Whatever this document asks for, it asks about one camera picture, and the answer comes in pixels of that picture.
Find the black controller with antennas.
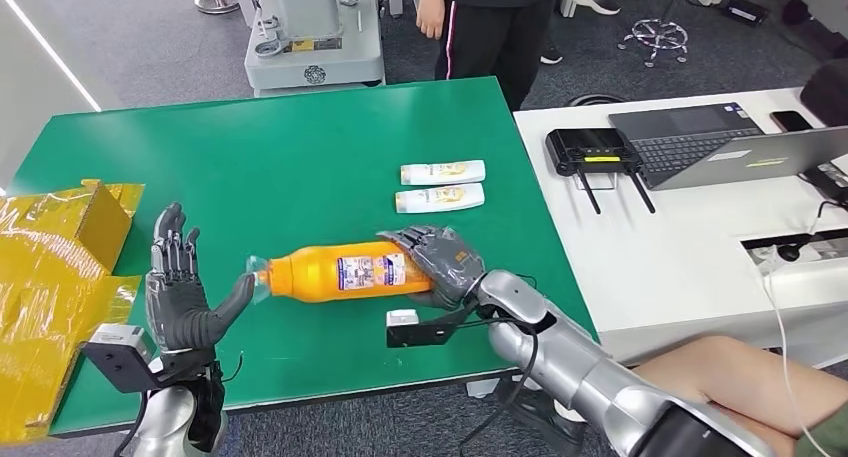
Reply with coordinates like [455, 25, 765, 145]
[545, 127, 657, 215]

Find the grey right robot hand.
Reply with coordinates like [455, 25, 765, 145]
[376, 225, 487, 311]

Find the black chair back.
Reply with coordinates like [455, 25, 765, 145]
[799, 59, 848, 127]

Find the white shampoo bottle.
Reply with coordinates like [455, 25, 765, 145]
[400, 160, 487, 187]
[395, 183, 486, 215]

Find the black smartphone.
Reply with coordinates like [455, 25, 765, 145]
[769, 110, 815, 134]

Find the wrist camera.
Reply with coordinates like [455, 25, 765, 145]
[82, 323, 220, 394]
[386, 308, 478, 349]

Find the seated person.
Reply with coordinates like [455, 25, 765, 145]
[500, 334, 848, 457]

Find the yellow taped cardboard box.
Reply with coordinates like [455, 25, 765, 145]
[0, 178, 146, 445]

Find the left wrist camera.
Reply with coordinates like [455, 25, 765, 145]
[82, 323, 220, 394]

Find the white cable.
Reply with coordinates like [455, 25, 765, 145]
[755, 241, 836, 457]

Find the chrome chair base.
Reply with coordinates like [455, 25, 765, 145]
[617, 17, 690, 68]

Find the standing person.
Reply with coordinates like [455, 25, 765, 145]
[415, 0, 571, 111]

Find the black box on floor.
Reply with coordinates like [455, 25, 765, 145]
[718, 0, 770, 28]

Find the person's hand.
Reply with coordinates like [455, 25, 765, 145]
[415, 0, 446, 41]

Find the orange plastic bottle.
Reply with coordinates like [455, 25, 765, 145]
[246, 240, 435, 304]

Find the grey open laptop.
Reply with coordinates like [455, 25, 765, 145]
[608, 101, 848, 192]

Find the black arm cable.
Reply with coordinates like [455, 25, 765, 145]
[457, 311, 541, 457]

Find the black power adapter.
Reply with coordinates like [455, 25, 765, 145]
[801, 162, 848, 204]

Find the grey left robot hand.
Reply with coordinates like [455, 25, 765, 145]
[145, 202, 256, 356]

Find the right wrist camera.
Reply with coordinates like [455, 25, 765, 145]
[386, 308, 478, 349]

